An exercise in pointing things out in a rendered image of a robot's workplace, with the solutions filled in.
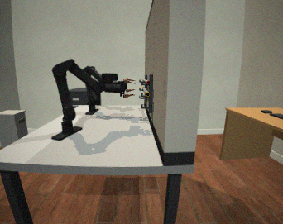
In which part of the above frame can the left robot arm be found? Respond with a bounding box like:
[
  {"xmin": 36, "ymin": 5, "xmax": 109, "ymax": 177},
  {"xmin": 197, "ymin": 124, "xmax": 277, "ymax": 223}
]
[{"xmin": 83, "ymin": 66, "xmax": 120, "ymax": 115}]

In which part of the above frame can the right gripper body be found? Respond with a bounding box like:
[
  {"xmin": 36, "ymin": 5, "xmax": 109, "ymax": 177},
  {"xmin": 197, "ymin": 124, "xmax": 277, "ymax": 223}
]
[{"xmin": 112, "ymin": 80, "xmax": 125, "ymax": 97}]

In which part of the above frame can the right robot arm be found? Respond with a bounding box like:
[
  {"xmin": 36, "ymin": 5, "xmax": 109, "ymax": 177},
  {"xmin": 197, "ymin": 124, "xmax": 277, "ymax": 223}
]
[{"xmin": 51, "ymin": 59, "xmax": 113, "ymax": 141}]

